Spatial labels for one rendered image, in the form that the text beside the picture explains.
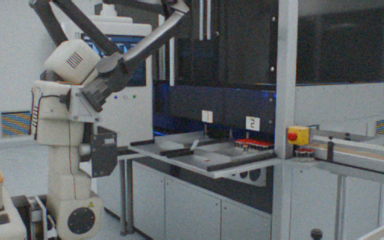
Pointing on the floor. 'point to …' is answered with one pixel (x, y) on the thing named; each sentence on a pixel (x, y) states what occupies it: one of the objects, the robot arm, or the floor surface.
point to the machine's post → (284, 117)
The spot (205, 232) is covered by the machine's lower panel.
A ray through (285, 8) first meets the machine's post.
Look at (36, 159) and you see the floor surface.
